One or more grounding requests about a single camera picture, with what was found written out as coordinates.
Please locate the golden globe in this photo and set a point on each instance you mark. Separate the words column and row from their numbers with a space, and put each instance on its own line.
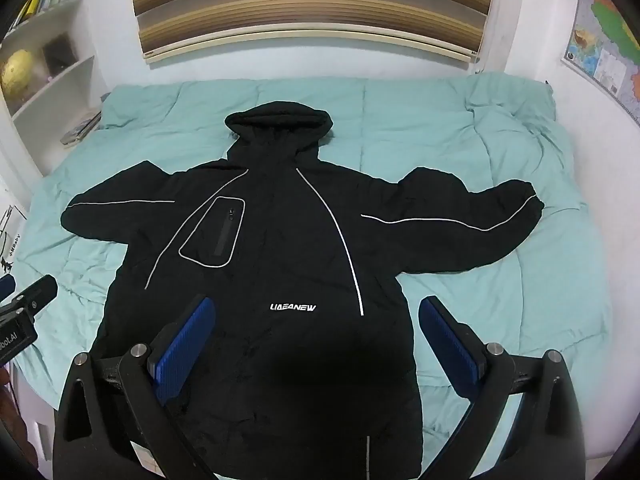
column 17, row 71

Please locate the striped wooden window blind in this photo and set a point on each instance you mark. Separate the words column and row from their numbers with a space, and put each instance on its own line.
column 310, row 5

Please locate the stack of flat books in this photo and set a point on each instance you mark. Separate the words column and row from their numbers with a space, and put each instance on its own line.
column 82, row 130

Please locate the white bookshelf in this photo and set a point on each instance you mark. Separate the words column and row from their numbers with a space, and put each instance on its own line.
column 60, row 85

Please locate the teal quilted comforter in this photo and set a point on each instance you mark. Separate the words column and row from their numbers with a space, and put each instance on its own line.
column 425, row 125

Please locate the colourful wall map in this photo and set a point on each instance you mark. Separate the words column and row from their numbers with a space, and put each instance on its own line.
column 607, row 45

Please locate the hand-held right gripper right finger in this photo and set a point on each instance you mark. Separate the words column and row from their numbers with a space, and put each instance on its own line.
column 450, row 350

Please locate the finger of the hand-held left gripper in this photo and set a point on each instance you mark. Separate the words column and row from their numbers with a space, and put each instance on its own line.
column 6, row 287
column 37, row 290

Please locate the black hooded jacket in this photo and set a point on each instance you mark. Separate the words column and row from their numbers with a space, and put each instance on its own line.
column 280, row 210

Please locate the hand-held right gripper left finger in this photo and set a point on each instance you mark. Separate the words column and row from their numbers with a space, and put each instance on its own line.
column 185, row 350

